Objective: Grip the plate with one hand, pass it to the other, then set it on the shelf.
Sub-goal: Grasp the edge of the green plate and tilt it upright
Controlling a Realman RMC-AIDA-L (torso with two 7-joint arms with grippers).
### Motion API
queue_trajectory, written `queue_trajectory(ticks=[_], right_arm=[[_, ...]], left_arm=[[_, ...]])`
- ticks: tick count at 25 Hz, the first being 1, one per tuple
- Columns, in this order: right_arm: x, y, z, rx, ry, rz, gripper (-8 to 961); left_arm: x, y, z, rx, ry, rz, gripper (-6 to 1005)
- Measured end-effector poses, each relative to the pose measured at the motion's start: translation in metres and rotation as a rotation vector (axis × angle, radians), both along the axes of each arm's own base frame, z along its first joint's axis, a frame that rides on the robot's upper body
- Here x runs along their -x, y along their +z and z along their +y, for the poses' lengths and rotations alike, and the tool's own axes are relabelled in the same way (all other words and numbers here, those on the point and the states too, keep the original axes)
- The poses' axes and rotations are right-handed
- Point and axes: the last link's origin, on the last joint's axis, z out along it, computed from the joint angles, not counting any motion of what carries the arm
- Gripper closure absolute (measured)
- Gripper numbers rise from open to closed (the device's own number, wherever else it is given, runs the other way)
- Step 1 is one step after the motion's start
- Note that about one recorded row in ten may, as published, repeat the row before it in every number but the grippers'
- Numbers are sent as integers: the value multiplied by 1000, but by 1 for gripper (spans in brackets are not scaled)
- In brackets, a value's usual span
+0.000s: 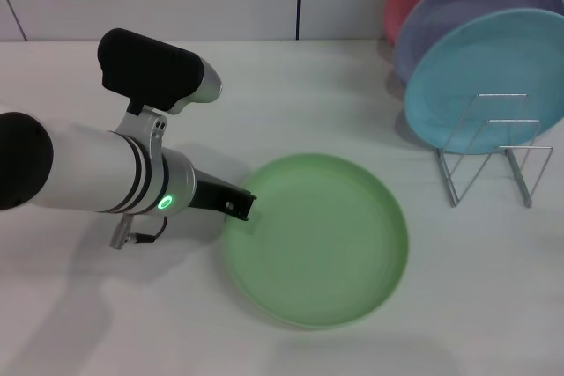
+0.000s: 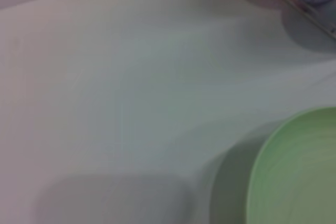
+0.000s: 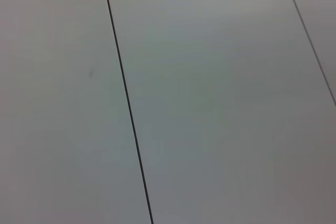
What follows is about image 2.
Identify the green round plate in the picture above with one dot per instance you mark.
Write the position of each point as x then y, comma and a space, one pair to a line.
299, 171

